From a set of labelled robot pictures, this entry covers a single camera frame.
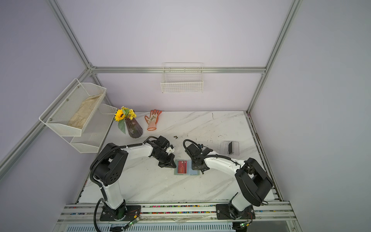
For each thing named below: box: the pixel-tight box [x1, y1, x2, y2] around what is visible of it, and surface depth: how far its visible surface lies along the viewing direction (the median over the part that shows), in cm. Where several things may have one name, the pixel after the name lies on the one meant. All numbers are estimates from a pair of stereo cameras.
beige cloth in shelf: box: [67, 93, 103, 130], surface depth 81 cm
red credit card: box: [177, 160, 187, 174], surface depth 92 cm
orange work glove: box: [144, 109, 163, 131], surface depth 116 cm
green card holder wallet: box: [173, 159, 200, 176], surface depth 90 cm
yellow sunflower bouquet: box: [114, 105, 137, 122], surface depth 88 cm
